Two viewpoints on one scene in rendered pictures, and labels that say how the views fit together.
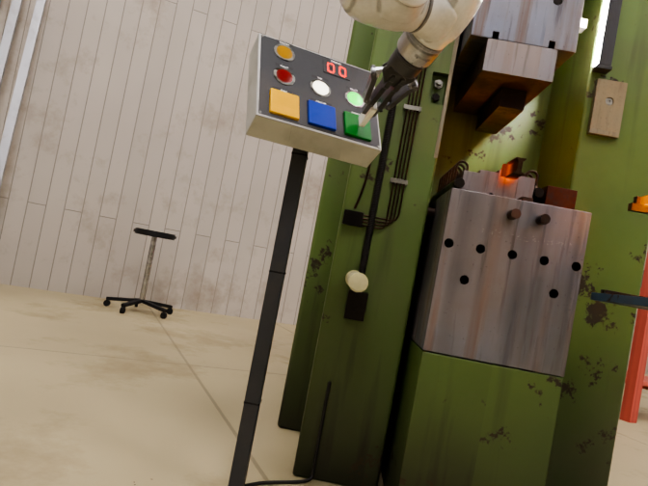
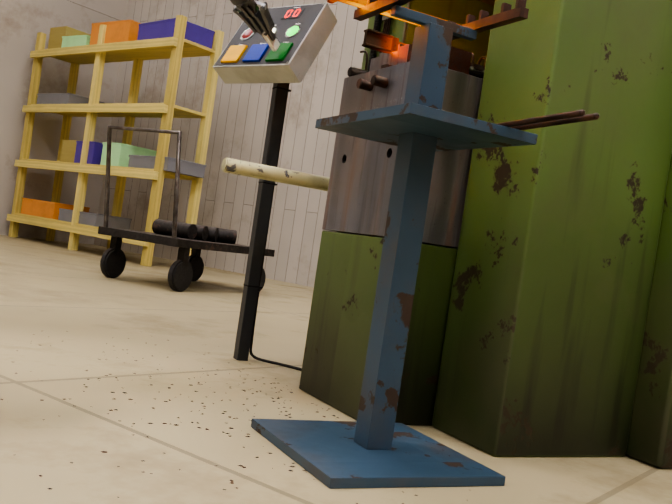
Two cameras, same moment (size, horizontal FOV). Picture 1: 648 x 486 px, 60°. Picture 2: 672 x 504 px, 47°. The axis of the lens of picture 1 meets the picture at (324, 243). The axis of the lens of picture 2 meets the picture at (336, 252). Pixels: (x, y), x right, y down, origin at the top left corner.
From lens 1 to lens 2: 233 cm
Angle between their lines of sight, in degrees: 60
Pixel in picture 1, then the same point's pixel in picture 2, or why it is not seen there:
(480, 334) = (348, 206)
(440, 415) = (325, 286)
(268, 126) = (225, 73)
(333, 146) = (264, 73)
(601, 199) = (511, 39)
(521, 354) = (368, 220)
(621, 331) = (522, 193)
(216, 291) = not seen: outside the picture
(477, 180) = (377, 64)
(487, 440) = (345, 307)
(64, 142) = not seen: hidden behind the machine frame
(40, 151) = not seen: hidden behind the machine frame
